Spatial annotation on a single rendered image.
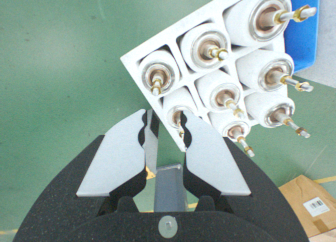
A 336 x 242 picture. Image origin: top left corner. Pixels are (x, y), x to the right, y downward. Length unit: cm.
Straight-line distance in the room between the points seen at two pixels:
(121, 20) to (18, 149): 96
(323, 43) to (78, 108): 94
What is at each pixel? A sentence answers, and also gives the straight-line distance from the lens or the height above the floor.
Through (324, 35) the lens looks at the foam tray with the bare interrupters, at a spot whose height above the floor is 11.
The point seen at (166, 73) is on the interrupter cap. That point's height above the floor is 25.
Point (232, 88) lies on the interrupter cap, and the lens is 35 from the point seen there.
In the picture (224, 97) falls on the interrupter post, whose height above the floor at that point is 27.
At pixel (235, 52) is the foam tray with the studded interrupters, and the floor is 18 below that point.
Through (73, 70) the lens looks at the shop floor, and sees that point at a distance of 67.
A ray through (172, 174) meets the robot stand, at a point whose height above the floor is 7.
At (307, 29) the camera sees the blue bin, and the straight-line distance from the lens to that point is 62.
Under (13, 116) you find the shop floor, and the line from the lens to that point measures 100.
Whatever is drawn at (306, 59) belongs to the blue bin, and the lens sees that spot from 65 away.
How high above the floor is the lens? 55
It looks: 59 degrees down
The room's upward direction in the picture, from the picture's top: 179 degrees clockwise
